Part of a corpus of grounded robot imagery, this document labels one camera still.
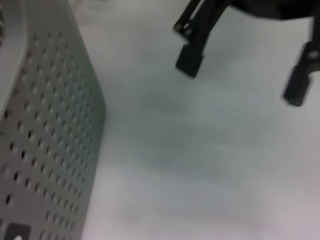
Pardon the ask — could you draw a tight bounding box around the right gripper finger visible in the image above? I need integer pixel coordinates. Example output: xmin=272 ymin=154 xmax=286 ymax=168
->
xmin=173 ymin=0 xmax=227 ymax=78

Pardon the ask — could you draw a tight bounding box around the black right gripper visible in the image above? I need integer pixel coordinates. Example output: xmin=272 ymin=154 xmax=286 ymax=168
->
xmin=224 ymin=0 xmax=320 ymax=107

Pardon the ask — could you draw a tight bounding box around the grey-green perforated storage basket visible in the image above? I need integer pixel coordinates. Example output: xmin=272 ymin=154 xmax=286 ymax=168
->
xmin=0 ymin=0 xmax=106 ymax=240

